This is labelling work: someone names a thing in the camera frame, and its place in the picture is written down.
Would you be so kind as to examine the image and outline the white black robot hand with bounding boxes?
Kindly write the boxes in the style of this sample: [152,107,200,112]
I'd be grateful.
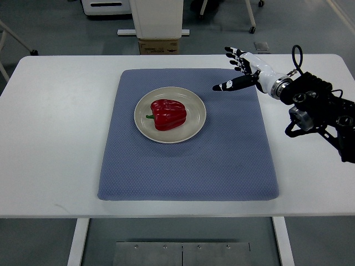
[212,47,291,100]

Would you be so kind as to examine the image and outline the red bell pepper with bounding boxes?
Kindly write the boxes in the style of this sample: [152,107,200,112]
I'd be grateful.
[146,99,187,131]

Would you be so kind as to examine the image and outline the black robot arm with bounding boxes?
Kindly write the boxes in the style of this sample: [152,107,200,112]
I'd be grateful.
[279,45,354,163]

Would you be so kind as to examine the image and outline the small grey floor plate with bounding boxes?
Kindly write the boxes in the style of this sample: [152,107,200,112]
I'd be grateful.
[253,42,269,51]

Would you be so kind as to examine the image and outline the cream round plate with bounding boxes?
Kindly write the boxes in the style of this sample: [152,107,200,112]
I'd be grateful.
[134,87,206,144]

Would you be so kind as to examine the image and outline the metal floor plate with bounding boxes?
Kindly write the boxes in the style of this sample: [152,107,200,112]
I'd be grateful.
[113,242,252,265]

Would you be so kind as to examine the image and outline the blue textured mat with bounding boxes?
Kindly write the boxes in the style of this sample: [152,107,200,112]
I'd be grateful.
[98,69,279,201]

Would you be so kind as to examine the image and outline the cardboard box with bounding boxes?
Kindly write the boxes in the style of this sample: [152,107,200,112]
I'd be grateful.
[138,39,179,55]

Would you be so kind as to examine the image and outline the white pillar stand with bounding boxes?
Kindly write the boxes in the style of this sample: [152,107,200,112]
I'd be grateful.
[117,0,190,39]

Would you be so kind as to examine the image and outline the white table right leg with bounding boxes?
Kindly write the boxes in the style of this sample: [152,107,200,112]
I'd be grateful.
[272,217,295,266]

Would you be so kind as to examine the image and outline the white table leg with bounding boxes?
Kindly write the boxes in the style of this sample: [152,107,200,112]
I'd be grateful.
[67,218,89,266]
[272,217,295,266]

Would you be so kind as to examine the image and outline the white cabinet with slot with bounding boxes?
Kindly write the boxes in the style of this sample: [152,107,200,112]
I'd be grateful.
[80,0,131,16]

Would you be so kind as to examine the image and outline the white table left leg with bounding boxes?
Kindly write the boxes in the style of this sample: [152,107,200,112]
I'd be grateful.
[67,218,89,266]

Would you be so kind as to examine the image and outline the white wheeled frame left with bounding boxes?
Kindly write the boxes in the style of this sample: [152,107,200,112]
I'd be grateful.
[1,21,39,83]

